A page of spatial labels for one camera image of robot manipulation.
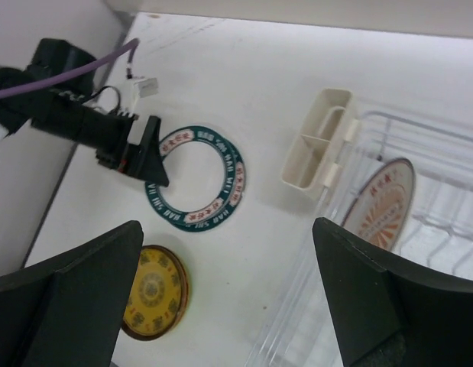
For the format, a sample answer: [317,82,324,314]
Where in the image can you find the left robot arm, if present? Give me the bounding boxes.
[0,38,169,187]

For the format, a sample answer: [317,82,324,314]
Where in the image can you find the clear wire dish rack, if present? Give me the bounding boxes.
[246,111,473,366]

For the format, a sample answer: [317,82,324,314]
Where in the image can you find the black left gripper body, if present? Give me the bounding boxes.
[28,91,138,170]

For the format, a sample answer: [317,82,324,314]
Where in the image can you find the orange sunburst plate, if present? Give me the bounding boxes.
[342,158,416,252]

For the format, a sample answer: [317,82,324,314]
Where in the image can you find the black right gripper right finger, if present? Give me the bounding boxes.
[313,218,473,366]

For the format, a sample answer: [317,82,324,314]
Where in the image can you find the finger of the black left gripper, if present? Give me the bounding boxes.
[134,115,170,187]

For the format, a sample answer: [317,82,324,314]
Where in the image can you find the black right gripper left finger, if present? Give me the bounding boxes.
[0,221,144,366]

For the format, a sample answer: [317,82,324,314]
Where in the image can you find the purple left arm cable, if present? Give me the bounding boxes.
[0,37,141,102]

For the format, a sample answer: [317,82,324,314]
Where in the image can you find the cream cutlery holder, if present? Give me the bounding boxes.
[281,89,361,200]

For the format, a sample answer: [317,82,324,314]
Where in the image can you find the white plate green rim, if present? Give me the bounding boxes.
[144,132,245,234]

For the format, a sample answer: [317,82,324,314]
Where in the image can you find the yellow patterned plate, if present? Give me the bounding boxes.
[121,245,191,341]

